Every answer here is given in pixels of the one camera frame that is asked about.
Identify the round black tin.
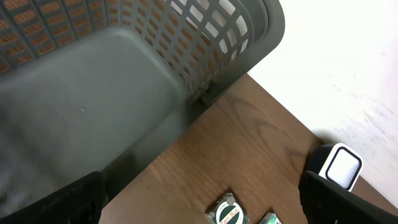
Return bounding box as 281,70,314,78
205,192,249,224

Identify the green tissue pack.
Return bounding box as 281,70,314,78
258,212,282,224

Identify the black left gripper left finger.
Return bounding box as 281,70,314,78
1,171,106,224

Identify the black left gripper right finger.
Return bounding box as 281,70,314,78
298,171,397,224

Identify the dark grey mesh basket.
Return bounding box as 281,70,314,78
1,0,285,217

